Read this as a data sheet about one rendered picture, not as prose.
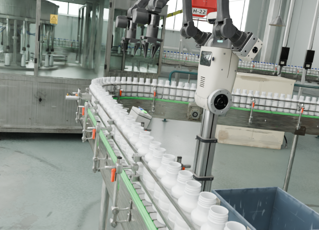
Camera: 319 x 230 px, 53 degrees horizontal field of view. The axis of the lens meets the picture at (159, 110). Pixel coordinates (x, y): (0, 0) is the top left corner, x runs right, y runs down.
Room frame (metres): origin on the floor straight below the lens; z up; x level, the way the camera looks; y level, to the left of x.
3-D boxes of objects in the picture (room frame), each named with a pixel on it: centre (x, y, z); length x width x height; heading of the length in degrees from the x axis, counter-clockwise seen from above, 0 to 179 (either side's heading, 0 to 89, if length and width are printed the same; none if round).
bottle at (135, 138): (1.14, 0.07, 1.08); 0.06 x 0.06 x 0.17
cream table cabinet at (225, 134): (5.51, -1.57, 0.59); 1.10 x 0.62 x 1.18; 92
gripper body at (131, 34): (2.00, 0.22, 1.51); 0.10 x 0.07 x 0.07; 111
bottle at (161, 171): (0.86, -0.04, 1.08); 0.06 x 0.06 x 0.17
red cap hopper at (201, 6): (8.27, -0.75, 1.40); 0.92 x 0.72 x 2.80; 92
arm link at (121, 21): (1.99, 0.26, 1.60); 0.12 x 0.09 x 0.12; 112
